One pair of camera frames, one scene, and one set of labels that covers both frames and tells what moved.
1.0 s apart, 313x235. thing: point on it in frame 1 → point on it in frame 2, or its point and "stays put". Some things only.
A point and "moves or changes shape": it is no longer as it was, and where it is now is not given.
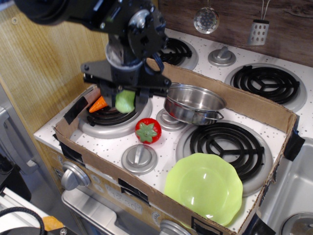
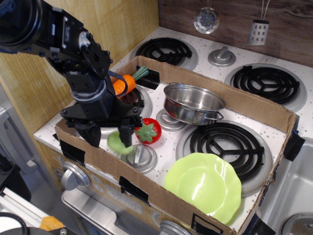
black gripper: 141,80 → 105,110
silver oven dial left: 72,176 stays put
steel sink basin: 287,207 stays put
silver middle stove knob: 168,122 stays put
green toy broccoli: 124,101 moves or changes shape
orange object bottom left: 51,223 stays put
